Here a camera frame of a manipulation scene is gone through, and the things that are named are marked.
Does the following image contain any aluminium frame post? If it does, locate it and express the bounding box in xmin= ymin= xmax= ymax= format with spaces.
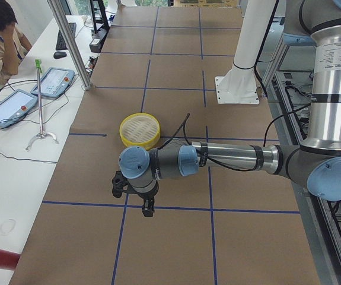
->
xmin=47 ymin=0 xmax=92 ymax=90

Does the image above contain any seated person in beige shirt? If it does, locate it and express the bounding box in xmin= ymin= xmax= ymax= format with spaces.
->
xmin=0 ymin=0 xmax=32 ymax=85

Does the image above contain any far teach pendant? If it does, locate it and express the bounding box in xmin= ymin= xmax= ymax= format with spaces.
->
xmin=39 ymin=67 xmax=75 ymax=99

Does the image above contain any black keyboard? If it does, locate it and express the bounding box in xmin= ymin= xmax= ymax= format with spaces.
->
xmin=55 ymin=22 xmax=77 ymax=51

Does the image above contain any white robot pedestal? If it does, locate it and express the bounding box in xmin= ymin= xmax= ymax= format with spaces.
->
xmin=215 ymin=0 xmax=278 ymax=105

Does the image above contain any black computer mouse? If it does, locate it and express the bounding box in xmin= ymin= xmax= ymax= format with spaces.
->
xmin=53 ymin=51 xmax=67 ymax=59

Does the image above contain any yellow bamboo steamer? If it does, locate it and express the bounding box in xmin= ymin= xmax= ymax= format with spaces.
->
xmin=119 ymin=113 xmax=160 ymax=150

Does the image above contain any teach pendant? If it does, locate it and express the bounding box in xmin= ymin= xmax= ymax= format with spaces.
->
xmin=39 ymin=67 xmax=75 ymax=99
xmin=0 ymin=89 xmax=38 ymax=127

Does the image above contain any metal reacher grabber tool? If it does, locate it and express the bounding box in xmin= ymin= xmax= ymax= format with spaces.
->
xmin=26 ymin=59 xmax=59 ymax=151

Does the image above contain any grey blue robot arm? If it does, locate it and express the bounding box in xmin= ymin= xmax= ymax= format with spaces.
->
xmin=112 ymin=1 xmax=341 ymax=217

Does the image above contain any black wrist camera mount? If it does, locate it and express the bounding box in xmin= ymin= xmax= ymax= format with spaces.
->
xmin=111 ymin=170 xmax=136 ymax=198

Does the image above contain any black box device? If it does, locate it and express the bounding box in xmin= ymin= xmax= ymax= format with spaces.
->
xmin=89 ymin=29 xmax=108 ymax=53

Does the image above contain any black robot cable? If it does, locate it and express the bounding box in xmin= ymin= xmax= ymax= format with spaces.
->
xmin=158 ymin=113 xmax=266 ymax=172

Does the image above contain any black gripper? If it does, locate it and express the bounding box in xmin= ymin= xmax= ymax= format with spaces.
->
xmin=139 ymin=189 xmax=158 ymax=217

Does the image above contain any near teach pendant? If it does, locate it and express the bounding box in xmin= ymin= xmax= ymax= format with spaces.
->
xmin=0 ymin=89 xmax=38 ymax=127

